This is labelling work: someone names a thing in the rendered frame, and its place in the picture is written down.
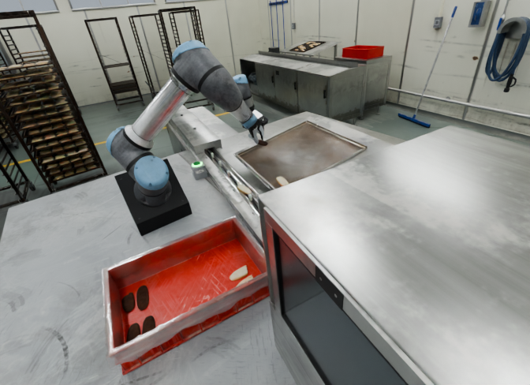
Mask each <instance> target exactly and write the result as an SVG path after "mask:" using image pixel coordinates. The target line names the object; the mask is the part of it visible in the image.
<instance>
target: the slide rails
mask: <svg viewBox="0 0 530 385"><path fill-rule="evenodd" d="M208 150H209V151H210V153H214V157H215V158H216V159H217V160H218V161H221V163H222V165H223V166H224V167H225V169H226V170H229V171H230V174H231V175H232V176H233V178H234V179H235V180H236V181H239V182H240V184H241V185H244V186H245V187H247V186H246V185H245V183H244V182H243V181H242V180H241V179H240V178H239V177H238V176H237V175H236V174H235V173H234V172H233V171H232V170H231V169H230V168H229V167H228V166H227V165H226V164H225V163H224V162H223V161H222V160H221V159H220V157H219V156H218V155H217V154H216V153H215V152H214V151H213V150H212V149H211V148H208ZM204 152H205V153H206V154H207V156H208V157H209V158H210V159H211V160H212V162H213V163H214V164H215V165H216V166H217V167H218V168H219V169H220V170H221V172H222V173H223V174H224V175H225V176H226V178H227V179H228V180H229V181H230V183H231V184H232V185H233V186H234V187H235V189H236V190H237V191H238V192H239V193H240V194H241V195H242V196H243V197H244V199H245V200H246V201H247V202H248V203H249V205H250V206H251V207H252V208H253V209H254V211H255V212H256V213H257V214H258V215H259V210H258V209H257V208H256V206H255V205H254V204H253V203H252V202H251V201H250V199H249V198H247V196H246V195H245V194H244V193H243V192H242V191H240V190H239V189H238V188H237V185H236V184H235V183H234V182H233V180H232V179H231V178H230V177H229V176H228V175H227V173H226V172H225V171H224V170H223V169H222V168H221V167H220V166H219V165H218V164H217V163H216V162H215V160H214V159H213V158H212V157H211V156H210V155H209V153H208V152H207V151H206V150H205V149H204ZM247 188H248V187H247ZM250 194H252V199H253V200H254V201H255V202H256V203H257V204H258V202H257V196H256V195H255V194H254V193H253V192H252V191H251V193H250Z"/></svg>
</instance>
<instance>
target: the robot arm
mask: <svg viewBox="0 0 530 385"><path fill-rule="evenodd" d="M172 60H173V63H174V66H173V67H172V68H171V70H170V72H171V78H170V79H169V80H168V81H167V82H166V84H165V85H164V86H163V87H162V89H161V90H160V91H159V93H158V94H157V96H156V97H154V99H153V100H152V101H151V103H150V104H149V105H148V106H147V108H146V109H145V110H144V112H143V113H142V114H141V115H140V116H139V117H138V119H137V120H136V121H135V123H134V124H133V125H127V126H122V127H119V128H117V129H116V130H115V131H113V132H112V133H111V134H110V135H109V136H108V138H107V140H106V148H107V150H108V151H109V152H110V154H111V155H112V156H113V157H114V158H115V159H116V160H117V161H118V162H119V163H120V164H121V166H122V167H123V168H124V169H125V170H126V171H127V172H128V174H129V175H130V176H131V177H132V178H133V180H134V181H135V185H134V194H135V197H136V199H137V200H138V201H139V202H140V203H141V204H143V205H145V206H148V207H158V206H160V205H162V204H164V203H165V202H167V201H168V199H169V198H170V195H171V190H172V188H171V184H170V181H169V170H168V167H167V165H166V164H165V162H164V161H163V160H161V159H160V158H158V157H156V156H154V155H153V154H152V153H151V151H150V150H151V149H152V147H153V146H154V141H153V140H154V139H155V137H156V136H157V135H158V134H159V132H160V131H161V130H162V129H163V128H164V126H165V125H166V124H167V123H168V121H169V120H170V119H171V118H172V117H173V116H174V115H175V114H176V113H177V111H178V110H179V109H180V108H181V106H182V105H183V104H184V103H185V101H186V100H187V99H188V98H189V97H190V95H194V94H198V93H199V92H201V93H202V94H203V95H204V96H205V97H206V98H207V99H208V100H210V101H211V102H212V103H213V104H215V105H216V106H217V107H219V108H221V109H222V110H224V111H225V112H230V113H231V114H232V115H233V116H234V117H235V118H236V119H237V120H238V121H239V122H240V123H241V124H242V127H243V128H246V129H248V131H249V132H250V133H249V135H248V137H249V138H251V139H253V140H254V141H255V143H256V144H258V143H259V141H258V137H257V135H256V134H257V133H258V134H260V136H261V139H262V140H263V136H264V126H265V125H266V124H267V123H268V118H266V117H265V116H263V115H262V114H261V113H260V112H258V111H257V110H255V109H254V107H255V105H254V101H253V98H252V93H251V91H250V87H249V85H248V80H247V78H246V76H245V75H244V74H240V75H236V76H235V77H232V76H231V75H230V73H229V72H228V70H227V69H226V68H225V67H224V66H223V65H222V64H221V63H220V61H219V60H218V59H217V58H216V57H215V56H214V55H213V54H212V53H211V52H210V50H209V49H208V48H207V47H205V46H204V45H203V44H202V43H201V42H200V41H198V40H189V41H187V42H184V43H182V44H181V45H180V46H179V47H178V48H177V49H176V50H175V51H174V53H173V57H172ZM254 129H255V130H254Z"/></svg>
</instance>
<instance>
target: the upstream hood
mask: <svg viewBox="0 0 530 385"><path fill-rule="evenodd" d="M170 121H171V123H172V124H173V125H174V127H175V128H176V130H177V131H178V132H179V133H180V134H181V136H182V137H183V138H184V140H185V141H186V142H187V144H188V145H189V147H190V148H191V149H192V150H193V151H194V152H195V154H196V155H197V154H199V153H203V152H204V149H207V148H213V147H215V149H217V148H221V149H222V143H221V142H222V141H221V139H220V138H219V137H218V136H217V135H216V134H215V133H213V132H212V131H211V130H210V129H209V128H208V127H207V126H206V125H205V124H204V123H202V121H201V120H200V119H198V118H197V117H196V116H195V115H194V114H193V113H192V112H190V111H189V110H188V109H187V108H186V107H185V106H184V105H182V106H181V108H180V109H179V110H178V111H177V113H176V114H175V115H174V116H173V117H172V118H171V119H170Z"/></svg>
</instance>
